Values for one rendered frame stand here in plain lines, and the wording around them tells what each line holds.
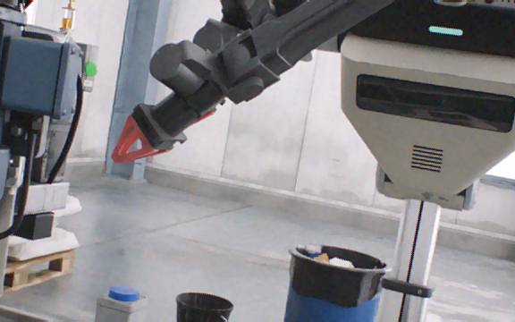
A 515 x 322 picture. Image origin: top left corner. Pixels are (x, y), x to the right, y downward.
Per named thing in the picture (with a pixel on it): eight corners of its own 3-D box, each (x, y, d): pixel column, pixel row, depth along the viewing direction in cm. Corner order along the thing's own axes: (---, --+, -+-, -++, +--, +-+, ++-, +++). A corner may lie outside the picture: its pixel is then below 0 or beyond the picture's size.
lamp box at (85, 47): (92, 92, 144) (99, 46, 143) (80, 91, 140) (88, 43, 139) (59, 87, 146) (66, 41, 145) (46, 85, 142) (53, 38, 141)
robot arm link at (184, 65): (269, 90, 107) (255, 46, 111) (226, 55, 98) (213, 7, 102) (202, 128, 111) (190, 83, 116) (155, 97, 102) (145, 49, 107)
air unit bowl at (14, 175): (25, 188, 119) (30, 150, 119) (13, 190, 116) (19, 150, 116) (9, 184, 120) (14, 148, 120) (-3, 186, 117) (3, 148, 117)
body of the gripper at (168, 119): (129, 110, 109) (166, 80, 108) (157, 114, 119) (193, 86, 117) (152, 146, 108) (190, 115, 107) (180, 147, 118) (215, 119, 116)
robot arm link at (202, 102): (239, 97, 111) (225, 72, 114) (213, 78, 106) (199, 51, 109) (203, 124, 113) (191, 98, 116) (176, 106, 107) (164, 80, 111)
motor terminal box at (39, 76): (72, 136, 96) (85, 47, 95) (61, 141, 87) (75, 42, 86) (7, 126, 95) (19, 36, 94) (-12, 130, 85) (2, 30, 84)
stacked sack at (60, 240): (81, 253, 486) (85, 230, 485) (21, 269, 423) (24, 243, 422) (27, 240, 499) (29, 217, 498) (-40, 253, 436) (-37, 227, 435)
